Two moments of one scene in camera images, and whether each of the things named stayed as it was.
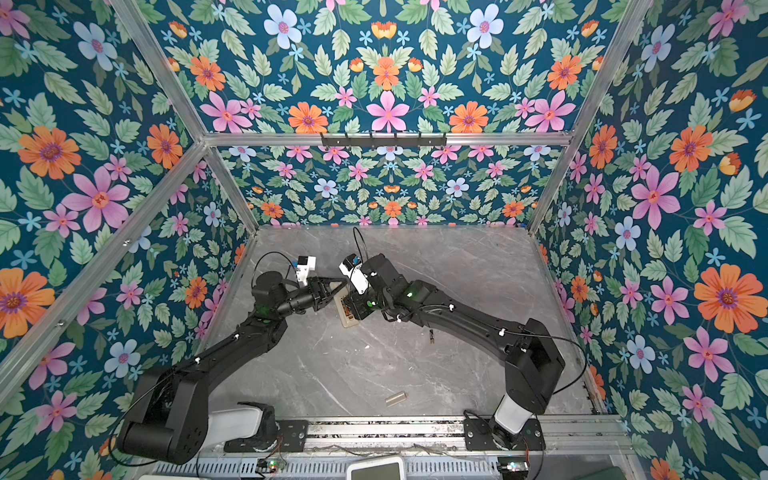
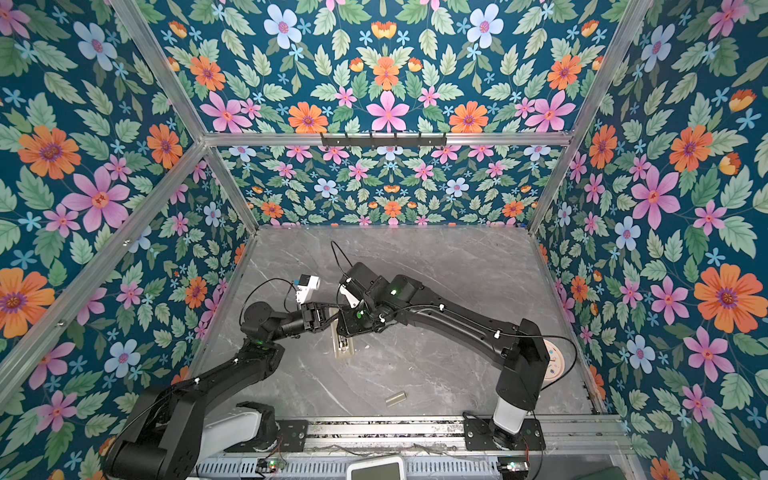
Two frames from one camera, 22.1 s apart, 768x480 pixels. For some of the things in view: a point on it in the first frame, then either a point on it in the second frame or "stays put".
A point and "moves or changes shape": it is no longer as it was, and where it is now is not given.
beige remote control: x=344 y=308 moves or changes shape
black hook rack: x=383 y=141 stays put
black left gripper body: x=301 y=300 → x=307 y=319
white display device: x=380 y=469 stays put
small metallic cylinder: x=395 y=399 stays put
